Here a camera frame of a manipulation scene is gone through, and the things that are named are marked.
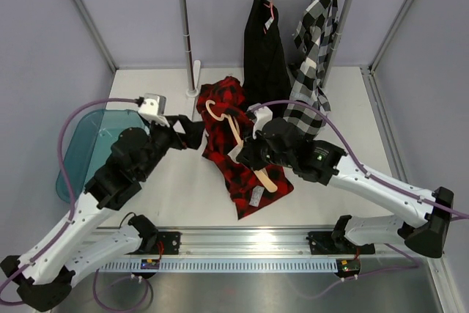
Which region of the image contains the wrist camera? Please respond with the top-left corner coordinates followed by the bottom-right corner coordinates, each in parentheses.
top-left (248, 103), bottom-right (273, 139)
top-left (137, 93), bottom-right (169, 127)

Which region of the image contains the teal plastic bin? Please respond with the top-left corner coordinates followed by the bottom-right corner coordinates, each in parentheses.
top-left (64, 109), bottom-right (147, 196)

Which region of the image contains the left aluminium frame post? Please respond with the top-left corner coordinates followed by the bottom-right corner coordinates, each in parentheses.
top-left (71, 0), bottom-right (118, 74)

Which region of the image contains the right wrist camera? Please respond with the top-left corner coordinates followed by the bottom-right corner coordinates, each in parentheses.
top-left (248, 103), bottom-right (273, 139)

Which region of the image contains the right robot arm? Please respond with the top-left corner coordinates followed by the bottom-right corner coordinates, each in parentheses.
top-left (235, 118), bottom-right (454, 258)

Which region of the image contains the red black plaid shirt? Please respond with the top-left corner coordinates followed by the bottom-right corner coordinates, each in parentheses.
top-left (196, 76), bottom-right (294, 219)

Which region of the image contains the aluminium frame post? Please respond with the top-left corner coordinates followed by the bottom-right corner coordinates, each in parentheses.
top-left (368, 0), bottom-right (415, 75)
top-left (71, 0), bottom-right (118, 74)

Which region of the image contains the wooden hanger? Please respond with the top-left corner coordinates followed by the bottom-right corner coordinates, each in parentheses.
top-left (205, 100), bottom-right (278, 193)

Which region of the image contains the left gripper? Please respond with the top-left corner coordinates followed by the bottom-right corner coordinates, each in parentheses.
top-left (138, 114), bottom-right (206, 180)

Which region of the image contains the white cable duct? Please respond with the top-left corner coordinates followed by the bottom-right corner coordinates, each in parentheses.
top-left (100, 258), bottom-right (339, 273)

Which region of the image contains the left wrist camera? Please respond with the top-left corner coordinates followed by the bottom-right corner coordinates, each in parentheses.
top-left (137, 93), bottom-right (169, 127)

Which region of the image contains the right aluminium frame post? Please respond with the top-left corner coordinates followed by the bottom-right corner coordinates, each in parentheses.
top-left (368, 0), bottom-right (415, 75)

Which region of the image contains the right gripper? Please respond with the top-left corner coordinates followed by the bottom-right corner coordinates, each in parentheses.
top-left (237, 126), bottom-right (295, 171)

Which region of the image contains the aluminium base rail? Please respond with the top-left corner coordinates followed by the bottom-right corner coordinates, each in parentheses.
top-left (91, 227), bottom-right (446, 259)

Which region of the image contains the white black plaid shirt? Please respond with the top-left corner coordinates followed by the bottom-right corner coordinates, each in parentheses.
top-left (284, 0), bottom-right (338, 139)

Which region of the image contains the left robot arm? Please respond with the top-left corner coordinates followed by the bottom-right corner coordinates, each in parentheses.
top-left (1, 115), bottom-right (204, 312)

